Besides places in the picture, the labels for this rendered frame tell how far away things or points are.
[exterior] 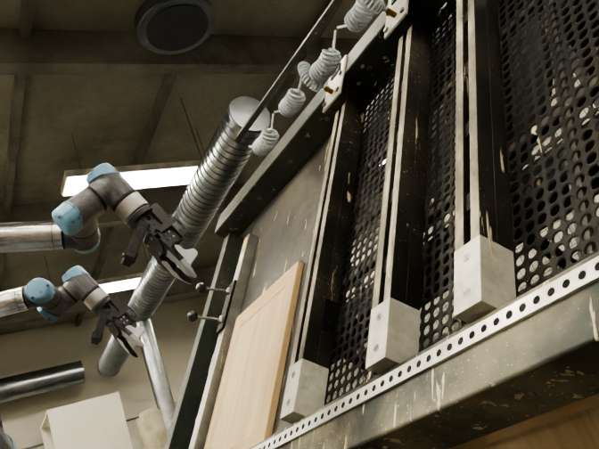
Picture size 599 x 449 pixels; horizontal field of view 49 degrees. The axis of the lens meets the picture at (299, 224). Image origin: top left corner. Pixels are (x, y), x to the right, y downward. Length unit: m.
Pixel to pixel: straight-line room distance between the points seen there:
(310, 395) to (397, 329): 0.33
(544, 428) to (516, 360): 0.33
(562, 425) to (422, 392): 0.26
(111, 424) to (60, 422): 0.41
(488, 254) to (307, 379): 0.57
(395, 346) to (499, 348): 0.27
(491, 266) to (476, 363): 0.16
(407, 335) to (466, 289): 0.22
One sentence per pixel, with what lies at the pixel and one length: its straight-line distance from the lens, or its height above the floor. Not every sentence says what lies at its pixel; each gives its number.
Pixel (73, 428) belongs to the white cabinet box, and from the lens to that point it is 5.81.
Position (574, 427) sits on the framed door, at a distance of 1.20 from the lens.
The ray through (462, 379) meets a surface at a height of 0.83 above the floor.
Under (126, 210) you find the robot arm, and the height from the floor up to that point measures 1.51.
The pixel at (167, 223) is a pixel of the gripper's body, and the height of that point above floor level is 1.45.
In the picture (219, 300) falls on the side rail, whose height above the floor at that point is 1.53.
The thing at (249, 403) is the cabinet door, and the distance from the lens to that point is 1.85.
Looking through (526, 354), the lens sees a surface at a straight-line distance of 0.92.
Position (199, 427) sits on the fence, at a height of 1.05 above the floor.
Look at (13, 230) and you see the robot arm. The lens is 1.76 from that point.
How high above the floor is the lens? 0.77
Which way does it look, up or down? 21 degrees up
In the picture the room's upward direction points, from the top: 21 degrees counter-clockwise
